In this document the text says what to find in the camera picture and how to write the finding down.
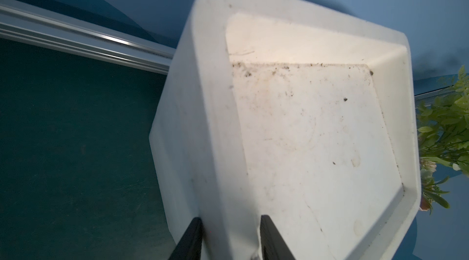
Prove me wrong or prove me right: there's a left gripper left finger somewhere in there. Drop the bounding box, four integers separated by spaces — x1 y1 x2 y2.
169 217 204 260

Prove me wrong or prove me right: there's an aluminium back rail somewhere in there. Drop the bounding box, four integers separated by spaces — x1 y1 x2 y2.
1 0 175 75

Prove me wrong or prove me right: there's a flower plant in pot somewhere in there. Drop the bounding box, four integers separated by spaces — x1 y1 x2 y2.
416 66 469 212

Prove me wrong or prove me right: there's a white three-drawer cabinet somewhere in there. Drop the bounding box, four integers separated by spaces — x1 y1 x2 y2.
149 0 421 260

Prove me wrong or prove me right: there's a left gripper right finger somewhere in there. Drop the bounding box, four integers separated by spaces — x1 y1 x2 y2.
260 215 295 260

